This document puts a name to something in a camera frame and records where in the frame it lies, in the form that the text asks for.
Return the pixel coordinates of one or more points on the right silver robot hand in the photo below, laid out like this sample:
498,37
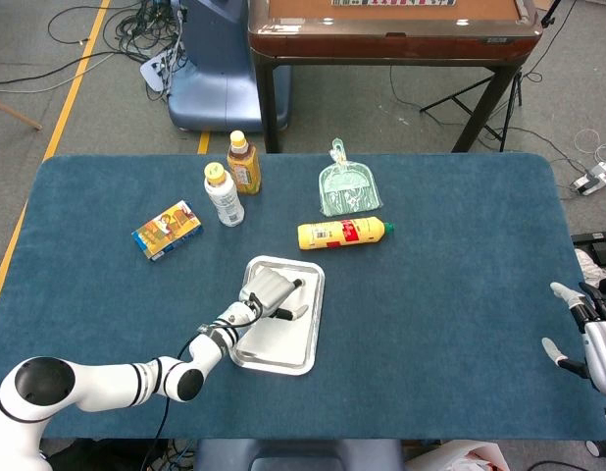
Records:
602,348

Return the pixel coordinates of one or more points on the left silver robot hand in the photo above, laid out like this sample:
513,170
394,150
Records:
266,289

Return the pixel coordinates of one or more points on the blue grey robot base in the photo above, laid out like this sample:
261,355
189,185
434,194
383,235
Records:
215,73

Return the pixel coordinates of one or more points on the silver metal tray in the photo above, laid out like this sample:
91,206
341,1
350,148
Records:
320,299

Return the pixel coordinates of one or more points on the white shoe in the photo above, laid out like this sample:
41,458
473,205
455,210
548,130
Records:
587,262

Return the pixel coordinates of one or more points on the yellow bottle green cap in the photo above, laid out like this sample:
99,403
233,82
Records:
342,233

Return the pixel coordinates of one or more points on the white bottle yellow cap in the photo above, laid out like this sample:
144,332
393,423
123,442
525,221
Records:
227,201

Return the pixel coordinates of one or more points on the white caster wheel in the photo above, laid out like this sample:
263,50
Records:
597,447

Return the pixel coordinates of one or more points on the yellow blue snack box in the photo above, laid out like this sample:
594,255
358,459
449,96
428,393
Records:
168,228

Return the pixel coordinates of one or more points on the amber tea bottle yellow cap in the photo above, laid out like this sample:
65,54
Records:
246,172

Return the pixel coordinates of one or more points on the green dustpan brush set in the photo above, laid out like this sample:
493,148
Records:
349,191

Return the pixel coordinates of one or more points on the blue table cloth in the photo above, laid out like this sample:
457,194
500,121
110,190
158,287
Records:
430,319

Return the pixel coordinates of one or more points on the grey blue robot torso base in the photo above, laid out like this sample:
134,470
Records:
293,456

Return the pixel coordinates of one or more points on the white grey power strip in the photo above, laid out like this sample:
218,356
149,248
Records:
594,177

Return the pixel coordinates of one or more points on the white plastic bag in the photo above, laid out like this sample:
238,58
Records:
455,458

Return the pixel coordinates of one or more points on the white power strip with plugs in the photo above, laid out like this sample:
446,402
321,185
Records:
153,71

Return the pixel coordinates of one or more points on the brown mahjong table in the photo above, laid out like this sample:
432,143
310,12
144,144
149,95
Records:
381,44

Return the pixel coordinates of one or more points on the black tripod stand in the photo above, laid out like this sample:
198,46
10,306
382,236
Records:
518,88

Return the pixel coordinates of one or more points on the wooden stick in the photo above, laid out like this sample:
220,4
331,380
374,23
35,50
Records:
16,115

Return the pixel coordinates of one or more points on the black metal frame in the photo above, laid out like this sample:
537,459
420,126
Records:
602,245

